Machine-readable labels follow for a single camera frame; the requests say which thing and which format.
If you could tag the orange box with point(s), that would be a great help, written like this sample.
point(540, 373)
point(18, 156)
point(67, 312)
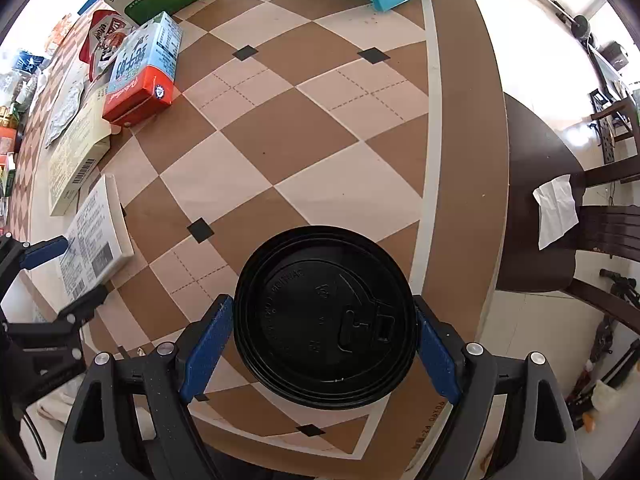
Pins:
point(7, 142)

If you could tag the black plastic cup lid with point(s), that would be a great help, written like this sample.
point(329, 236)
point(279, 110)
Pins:
point(325, 317)

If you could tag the blue and red milk carton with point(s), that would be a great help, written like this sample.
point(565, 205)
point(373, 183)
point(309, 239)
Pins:
point(140, 70)

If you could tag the white labelled box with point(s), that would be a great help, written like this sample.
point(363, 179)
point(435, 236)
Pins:
point(95, 240)

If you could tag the checkered tablecloth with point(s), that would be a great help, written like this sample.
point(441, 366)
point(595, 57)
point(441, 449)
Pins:
point(325, 160)

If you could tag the black dumbbell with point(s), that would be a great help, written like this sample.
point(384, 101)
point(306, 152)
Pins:
point(580, 25)

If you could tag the blue packet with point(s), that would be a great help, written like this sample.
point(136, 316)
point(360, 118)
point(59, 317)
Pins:
point(27, 60)

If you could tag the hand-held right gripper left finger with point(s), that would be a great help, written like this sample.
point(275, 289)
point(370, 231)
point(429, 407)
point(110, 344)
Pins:
point(207, 345)

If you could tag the white tissue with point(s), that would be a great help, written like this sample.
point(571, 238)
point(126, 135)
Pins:
point(555, 210)

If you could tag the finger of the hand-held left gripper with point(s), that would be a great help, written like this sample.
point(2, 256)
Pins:
point(82, 305)
point(45, 252)

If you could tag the red snack packet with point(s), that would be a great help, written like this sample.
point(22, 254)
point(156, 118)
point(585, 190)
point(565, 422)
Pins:
point(102, 35)

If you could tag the beige flattened cardboard box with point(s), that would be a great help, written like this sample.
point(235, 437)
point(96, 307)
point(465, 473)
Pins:
point(75, 160)

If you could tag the dark wooden chair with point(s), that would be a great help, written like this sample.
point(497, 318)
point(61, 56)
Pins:
point(540, 160)

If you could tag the silver foil blister pack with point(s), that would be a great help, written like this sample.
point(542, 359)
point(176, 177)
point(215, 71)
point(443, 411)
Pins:
point(65, 115)

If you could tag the white and orange toy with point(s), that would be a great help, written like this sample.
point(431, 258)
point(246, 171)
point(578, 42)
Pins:
point(602, 400)

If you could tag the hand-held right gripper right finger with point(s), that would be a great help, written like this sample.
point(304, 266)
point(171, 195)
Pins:
point(437, 355)

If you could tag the black metal rack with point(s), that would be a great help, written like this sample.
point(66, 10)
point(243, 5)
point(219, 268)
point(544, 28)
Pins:
point(602, 130)

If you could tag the orange packet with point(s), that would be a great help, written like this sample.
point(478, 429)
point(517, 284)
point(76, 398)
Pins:
point(60, 32)

